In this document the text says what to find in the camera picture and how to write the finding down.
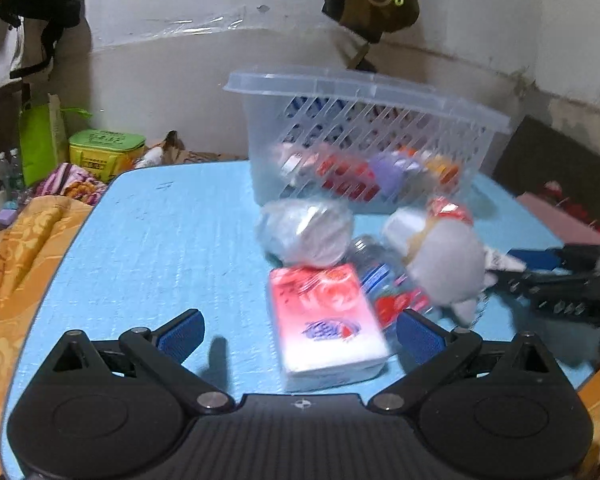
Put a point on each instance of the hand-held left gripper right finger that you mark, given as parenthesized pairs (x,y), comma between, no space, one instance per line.
(420,336)

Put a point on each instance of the grey white plush toy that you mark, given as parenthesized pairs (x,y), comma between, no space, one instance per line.
(445,260)

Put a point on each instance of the pink board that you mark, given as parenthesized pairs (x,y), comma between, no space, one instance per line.
(560,220)

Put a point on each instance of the red white snack packet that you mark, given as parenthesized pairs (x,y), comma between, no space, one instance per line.
(450,208)

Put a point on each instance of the purple packet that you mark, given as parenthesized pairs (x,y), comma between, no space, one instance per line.
(392,172)

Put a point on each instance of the pink striped cloth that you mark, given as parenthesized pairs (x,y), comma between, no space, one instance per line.
(70,182)

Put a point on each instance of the green lidded box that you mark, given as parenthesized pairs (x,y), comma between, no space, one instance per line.
(105,152)

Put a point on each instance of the green shopping bag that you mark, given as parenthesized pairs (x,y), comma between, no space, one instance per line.
(37,142)

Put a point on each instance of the tiger print cloth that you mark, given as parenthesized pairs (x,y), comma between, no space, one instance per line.
(180,152)

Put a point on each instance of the pink tissue pack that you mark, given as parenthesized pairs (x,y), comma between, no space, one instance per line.
(325,310)

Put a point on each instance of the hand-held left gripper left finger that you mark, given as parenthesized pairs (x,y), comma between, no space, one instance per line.
(182,335)

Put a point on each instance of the brown hanging bag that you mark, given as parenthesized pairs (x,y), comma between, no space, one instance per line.
(375,17)

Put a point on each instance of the small purple box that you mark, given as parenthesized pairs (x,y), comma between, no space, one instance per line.
(2,218)

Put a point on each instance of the red striped packet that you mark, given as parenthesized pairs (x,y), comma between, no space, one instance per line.
(347,177)

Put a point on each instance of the clear plastic lattice basket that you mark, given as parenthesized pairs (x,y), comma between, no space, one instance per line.
(265,125)

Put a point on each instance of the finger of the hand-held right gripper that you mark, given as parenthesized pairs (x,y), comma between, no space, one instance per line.
(535,259)
(545,292)

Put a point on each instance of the dark brown cushion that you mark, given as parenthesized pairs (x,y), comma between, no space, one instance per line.
(555,160)

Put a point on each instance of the orange packet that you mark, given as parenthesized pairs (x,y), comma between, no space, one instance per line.
(442,167)

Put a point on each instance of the orange patterned blanket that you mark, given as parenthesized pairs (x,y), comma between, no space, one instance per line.
(20,270)

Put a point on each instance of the clear bottles cluster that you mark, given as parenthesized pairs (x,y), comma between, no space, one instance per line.
(10,170)

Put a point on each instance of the clear plastic water bottle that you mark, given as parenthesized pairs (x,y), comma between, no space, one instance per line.
(380,275)

